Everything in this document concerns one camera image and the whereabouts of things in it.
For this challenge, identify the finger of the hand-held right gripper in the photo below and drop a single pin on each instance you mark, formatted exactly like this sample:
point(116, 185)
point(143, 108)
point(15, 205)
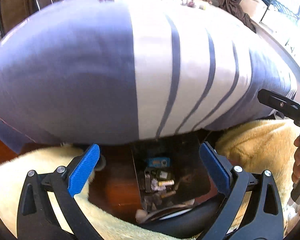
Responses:
point(280, 103)

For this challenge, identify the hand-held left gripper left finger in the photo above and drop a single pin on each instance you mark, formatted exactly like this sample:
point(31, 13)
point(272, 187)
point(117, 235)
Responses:
point(85, 170)

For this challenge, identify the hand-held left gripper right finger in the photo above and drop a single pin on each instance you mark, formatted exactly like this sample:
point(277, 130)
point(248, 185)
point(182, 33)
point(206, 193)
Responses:
point(215, 167)

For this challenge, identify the black trash bin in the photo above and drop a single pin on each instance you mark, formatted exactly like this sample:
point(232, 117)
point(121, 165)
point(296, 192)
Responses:
point(190, 160)

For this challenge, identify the white tube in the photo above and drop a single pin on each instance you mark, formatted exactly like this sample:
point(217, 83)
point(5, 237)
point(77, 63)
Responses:
point(166, 183)

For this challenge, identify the green box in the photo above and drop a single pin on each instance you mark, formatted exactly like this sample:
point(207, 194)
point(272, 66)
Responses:
point(163, 174)

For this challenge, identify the blue wet wipes packet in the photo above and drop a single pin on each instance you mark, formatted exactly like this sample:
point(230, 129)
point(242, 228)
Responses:
point(157, 162)

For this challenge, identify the person's right hand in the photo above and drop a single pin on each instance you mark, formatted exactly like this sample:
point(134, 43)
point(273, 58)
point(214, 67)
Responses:
point(297, 172)

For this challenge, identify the crumpled tissue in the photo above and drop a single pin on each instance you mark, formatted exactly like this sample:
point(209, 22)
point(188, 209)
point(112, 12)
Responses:
point(154, 185)

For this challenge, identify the black folding rack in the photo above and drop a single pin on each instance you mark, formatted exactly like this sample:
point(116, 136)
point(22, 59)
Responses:
point(282, 8)

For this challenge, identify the white storage box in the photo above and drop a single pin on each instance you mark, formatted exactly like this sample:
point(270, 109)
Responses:
point(252, 7)

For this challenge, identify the blue white striped blanket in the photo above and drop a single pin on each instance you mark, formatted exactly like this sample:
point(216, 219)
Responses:
point(77, 67)

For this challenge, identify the brown curtain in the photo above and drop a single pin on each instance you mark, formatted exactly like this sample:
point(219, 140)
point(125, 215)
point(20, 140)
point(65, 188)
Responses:
point(233, 0)

